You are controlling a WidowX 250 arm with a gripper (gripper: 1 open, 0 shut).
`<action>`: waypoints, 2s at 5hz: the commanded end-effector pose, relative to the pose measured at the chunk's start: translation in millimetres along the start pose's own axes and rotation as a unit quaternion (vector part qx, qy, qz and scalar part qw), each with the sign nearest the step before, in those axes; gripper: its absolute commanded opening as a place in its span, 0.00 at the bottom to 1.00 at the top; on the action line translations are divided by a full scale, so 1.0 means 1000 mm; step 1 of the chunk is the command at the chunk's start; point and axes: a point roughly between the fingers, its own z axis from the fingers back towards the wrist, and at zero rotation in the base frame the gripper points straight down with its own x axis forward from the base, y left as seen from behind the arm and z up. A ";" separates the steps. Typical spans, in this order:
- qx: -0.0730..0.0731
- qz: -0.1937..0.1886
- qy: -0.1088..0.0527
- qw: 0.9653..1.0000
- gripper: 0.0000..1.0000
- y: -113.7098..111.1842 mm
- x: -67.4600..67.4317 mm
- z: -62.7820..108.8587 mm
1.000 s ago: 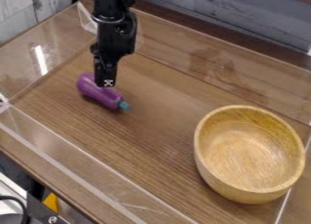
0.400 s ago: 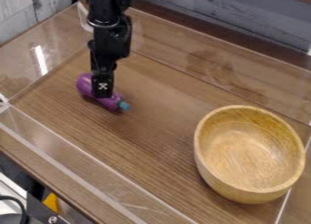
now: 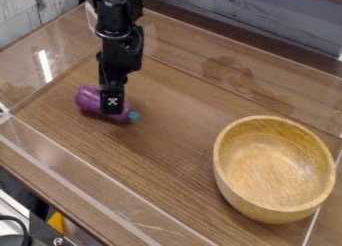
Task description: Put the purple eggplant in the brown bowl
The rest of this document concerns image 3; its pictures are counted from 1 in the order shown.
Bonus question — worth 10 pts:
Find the yellow triangular part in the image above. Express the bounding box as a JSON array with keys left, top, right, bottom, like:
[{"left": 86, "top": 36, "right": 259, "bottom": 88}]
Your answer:
[{"left": 46, "top": 212, "right": 64, "bottom": 234}]

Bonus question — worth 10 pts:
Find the brown wooden bowl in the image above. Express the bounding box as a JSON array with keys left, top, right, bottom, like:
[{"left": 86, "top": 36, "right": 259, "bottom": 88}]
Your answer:
[{"left": 212, "top": 115, "right": 336, "bottom": 224}]

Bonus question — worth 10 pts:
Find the purple toy eggplant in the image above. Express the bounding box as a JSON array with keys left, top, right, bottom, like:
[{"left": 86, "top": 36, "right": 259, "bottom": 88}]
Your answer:
[{"left": 74, "top": 86, "right": 140, "bottom": 123}]

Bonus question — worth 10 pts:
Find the clear acrylic corner bracket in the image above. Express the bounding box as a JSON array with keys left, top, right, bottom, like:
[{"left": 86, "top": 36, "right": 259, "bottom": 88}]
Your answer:
[{"left": 84, "top": 2, "right": 97, "bottom": 31}]

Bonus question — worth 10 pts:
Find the black cable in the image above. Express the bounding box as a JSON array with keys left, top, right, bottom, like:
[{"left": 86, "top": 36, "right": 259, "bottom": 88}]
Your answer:
[{"left": 0, "top": 214, "right": 32, "bottom": 246}]

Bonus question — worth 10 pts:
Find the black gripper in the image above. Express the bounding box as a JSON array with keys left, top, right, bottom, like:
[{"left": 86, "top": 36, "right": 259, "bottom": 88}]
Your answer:
[{"left": 94, "top": 25, "right": 144, "bottom": 115}]

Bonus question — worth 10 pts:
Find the clear acrylic tray wall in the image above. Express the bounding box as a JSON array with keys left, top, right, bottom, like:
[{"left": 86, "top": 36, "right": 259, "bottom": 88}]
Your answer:
[{"left": 0, "top": 6, "right": 342, "bottom": 246}]

